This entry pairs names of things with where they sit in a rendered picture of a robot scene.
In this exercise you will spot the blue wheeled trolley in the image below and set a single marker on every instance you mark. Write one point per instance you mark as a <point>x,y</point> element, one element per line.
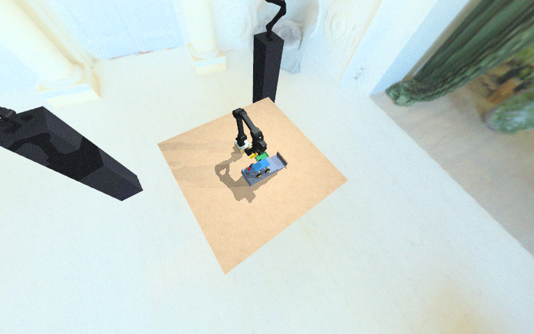
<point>262,163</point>

